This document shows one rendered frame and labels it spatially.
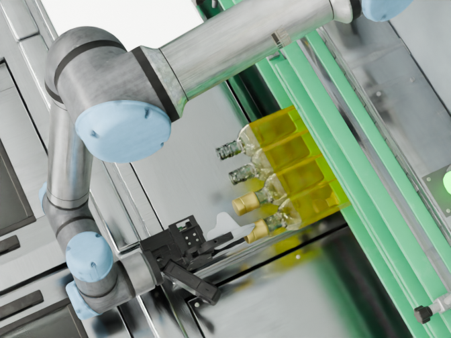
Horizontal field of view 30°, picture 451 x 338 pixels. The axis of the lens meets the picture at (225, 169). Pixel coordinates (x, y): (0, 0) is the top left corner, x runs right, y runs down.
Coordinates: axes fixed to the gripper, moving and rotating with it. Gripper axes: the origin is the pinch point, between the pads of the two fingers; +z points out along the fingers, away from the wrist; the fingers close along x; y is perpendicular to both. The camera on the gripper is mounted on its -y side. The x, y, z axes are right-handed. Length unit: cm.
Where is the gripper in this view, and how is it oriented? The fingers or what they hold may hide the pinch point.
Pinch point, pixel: (249, 234)
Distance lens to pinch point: 161.2
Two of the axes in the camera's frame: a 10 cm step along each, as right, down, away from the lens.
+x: -0.8, 3.8, 9.2
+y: -4.5, -8.4, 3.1
